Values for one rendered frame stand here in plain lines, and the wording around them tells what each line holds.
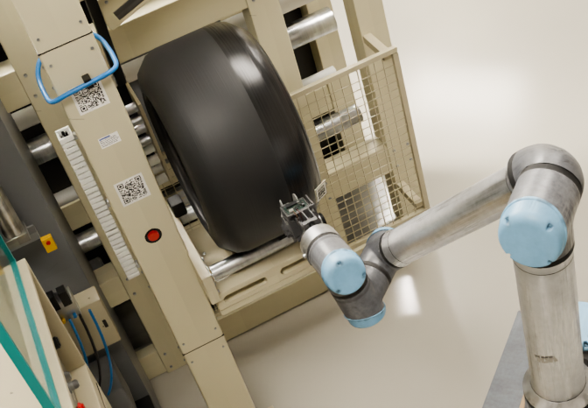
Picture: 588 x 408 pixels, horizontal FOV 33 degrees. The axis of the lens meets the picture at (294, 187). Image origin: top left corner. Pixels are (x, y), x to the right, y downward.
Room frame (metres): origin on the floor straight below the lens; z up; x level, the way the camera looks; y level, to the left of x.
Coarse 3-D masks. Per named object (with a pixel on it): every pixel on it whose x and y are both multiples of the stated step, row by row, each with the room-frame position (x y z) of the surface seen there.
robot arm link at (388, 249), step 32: (512, 160) 1.40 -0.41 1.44; (544, 160) 1.31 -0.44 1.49; (576, 160) 1.32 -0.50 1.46; (480, 192) 1.44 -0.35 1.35; (512, 192) 1.38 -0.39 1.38; (416, 224) 1.54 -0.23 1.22; (448, 224) 1.47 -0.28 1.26; (480, 224) 1.43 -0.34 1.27; (384, 256) 1.59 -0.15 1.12; (416, 256) 1.54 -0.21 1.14
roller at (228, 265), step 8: (320, 216) 2.02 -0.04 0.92; (272, 240) 1.98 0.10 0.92; (280, 240) 1.98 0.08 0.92; (288, 240) 1.98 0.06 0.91; (256, 248) 1.97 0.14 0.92; (264, 248) 1.97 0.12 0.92; (272, 248) 1.97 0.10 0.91; (280, 248) 1.97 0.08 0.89; (232, 256) 1.97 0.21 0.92; (240, 256) 1.96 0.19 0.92; (248, 256) 1.96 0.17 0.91; (256, 256) 1.96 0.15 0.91; (264, 256) 1.96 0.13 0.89; (216, 264) 1.96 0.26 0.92; (224, 264) 1.95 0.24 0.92; (232, 264) 1.95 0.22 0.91; (240, 264) 1.95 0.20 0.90; (248, 264) 1.95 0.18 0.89; (216, 272) 1.94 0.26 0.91; (224, 272) 1.94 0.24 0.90; (232, 272) 1.94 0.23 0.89; (216, 280) 1.93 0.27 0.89
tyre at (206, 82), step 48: (192, 48) 2.12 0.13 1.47; (240, 48) 2.07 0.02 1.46; (144, 96) 2.25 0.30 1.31; (192, 96) 1.97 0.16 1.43; (240, 96) 1.96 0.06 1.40; (288, 96) 1.97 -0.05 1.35; (192, 144) 1.90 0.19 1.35; (240, 144) 1.88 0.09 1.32; (288, 144) 1.88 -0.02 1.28; (192, 192) 2.19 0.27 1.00; (240, 192) 1.84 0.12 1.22; (288, 192) 1.86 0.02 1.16; (240, 240) 1.85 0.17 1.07
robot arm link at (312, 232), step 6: (312, 228) 1.65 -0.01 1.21; (318, 228) 1.64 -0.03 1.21; (324, 228) 1.64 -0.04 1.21; (330, 228) 1.64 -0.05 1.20; (306, 234) 1.64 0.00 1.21; (312, 234) 1.63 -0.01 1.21; (318, 234) 1.62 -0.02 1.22; (306, 240) 1.62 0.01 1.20; (300, 246) 1.64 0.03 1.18; (306, 246) 1.61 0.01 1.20; (306, 252) 1.60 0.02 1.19
